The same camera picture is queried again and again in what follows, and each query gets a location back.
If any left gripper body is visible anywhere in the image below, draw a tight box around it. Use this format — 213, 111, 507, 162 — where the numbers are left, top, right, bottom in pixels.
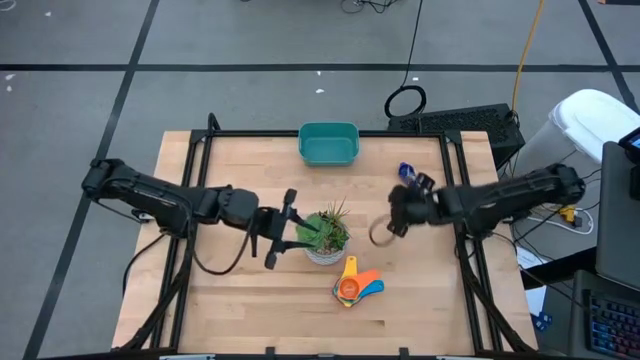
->
251, 188, 299, 272

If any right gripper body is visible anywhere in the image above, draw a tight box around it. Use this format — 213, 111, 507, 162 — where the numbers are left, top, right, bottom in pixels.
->
387, 172, 452, 239

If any orange measuring cup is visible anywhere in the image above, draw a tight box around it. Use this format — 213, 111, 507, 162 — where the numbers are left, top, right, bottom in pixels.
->
337, 268, 383, 301

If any small dark blue measuring cup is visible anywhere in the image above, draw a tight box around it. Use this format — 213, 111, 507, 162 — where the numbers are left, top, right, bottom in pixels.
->
398, 161, 419, 186

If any yellow measuring cup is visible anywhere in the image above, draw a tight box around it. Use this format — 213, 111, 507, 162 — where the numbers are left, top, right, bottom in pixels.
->
333, 255, 359, 307

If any light blue measuring cup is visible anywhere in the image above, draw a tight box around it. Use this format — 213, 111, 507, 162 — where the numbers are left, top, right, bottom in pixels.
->
349, 279, 386, 302

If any green measuring cup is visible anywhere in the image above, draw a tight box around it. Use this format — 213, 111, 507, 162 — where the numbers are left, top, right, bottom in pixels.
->
339, 292, 375, 309

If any teal plastic basket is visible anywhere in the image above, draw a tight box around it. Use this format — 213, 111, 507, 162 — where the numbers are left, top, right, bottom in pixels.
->
298, 121, 361, 168

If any succulent in triangle-patterned pot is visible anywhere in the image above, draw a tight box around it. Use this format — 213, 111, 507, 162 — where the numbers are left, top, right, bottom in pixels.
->
295, 198, 352, 266

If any black perforated computer case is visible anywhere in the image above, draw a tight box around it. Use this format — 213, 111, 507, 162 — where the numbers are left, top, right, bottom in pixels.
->
388, 103, 526, 156

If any white paper sheet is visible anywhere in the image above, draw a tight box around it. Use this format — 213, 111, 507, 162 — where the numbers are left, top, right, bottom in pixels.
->
514, 244, 549, 316

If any white trash bin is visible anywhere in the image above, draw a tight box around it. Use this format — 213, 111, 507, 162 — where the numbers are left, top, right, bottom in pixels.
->
514, 88, 640, 174

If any black device with screen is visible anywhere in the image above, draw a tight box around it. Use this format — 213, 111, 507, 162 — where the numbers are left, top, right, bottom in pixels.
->
618, 127, 640, 201

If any backlit black keyboard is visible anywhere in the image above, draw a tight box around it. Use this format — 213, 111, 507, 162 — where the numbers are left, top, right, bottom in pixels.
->
585, 292, 640, 360

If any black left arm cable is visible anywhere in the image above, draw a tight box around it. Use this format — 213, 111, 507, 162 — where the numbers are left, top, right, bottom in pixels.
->
192, 227, 251, 277

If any black metal table frame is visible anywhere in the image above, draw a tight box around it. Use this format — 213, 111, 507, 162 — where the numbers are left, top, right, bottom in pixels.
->
117, 112, 539, 360

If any black hanging cable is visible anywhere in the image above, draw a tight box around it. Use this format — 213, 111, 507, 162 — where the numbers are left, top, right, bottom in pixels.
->
383, 0, 428, 119

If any thin black power cable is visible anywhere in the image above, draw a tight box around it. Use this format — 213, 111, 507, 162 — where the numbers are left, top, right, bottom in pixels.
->
121, 231, 169, 297

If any black cable tangle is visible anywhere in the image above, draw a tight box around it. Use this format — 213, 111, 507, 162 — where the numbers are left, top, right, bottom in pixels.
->
340, 0, 401, 15

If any yellow hanging cable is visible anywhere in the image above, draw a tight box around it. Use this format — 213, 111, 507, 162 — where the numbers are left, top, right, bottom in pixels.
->
509, 0, 547, 117

